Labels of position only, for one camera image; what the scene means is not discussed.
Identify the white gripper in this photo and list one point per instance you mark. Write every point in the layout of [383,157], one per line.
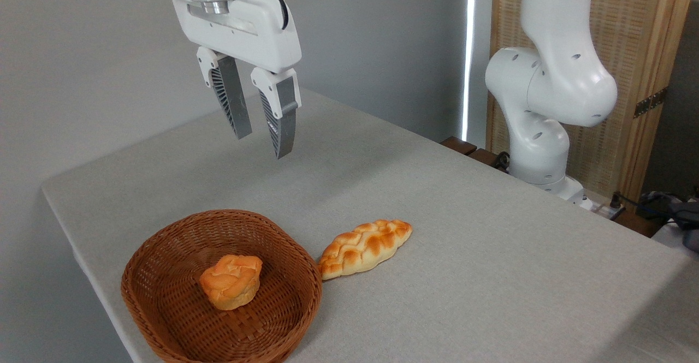
[256,33]

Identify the long braided bread loaf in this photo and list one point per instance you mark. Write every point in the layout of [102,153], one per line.
[363,247]

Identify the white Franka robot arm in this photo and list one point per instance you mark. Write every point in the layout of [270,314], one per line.
[557,79]

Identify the round orange bread bun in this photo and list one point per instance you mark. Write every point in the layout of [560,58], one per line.
[232,281]

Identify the brown woven wicker basket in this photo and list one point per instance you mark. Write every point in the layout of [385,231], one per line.
[164,297]

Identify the dark brown wooden block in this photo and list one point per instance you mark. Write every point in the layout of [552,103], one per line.
[457,145]
[485,157]

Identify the black plug with socket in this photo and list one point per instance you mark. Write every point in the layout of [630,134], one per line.
[616,206]

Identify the wooden rattan folding screen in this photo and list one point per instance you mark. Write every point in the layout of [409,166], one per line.
[633,35]

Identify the metal screen hinge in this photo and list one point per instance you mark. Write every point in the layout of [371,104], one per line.
[650,102]

